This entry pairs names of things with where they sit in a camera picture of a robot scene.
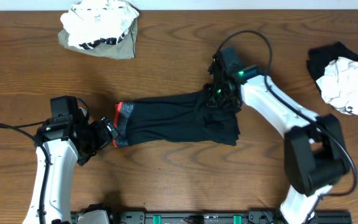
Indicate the white crumpled garment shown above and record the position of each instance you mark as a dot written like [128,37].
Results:
[339,85]

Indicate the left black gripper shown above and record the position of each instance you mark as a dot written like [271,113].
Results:
[105,131]

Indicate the black crumpled garment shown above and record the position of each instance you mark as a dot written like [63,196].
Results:
[320,57]

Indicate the white printed shirt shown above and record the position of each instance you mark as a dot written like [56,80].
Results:
[92,22]

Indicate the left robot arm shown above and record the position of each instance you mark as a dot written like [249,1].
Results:
[65,140]

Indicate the black shorts red waistband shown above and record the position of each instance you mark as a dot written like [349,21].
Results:
[178,118]

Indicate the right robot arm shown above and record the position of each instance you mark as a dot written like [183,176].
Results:
[315,156]

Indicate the olive green folded garment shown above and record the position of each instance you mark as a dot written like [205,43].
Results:
[122,51]

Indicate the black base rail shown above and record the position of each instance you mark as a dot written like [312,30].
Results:
[213,217]

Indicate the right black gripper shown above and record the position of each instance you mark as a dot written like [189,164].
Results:
[211,102]

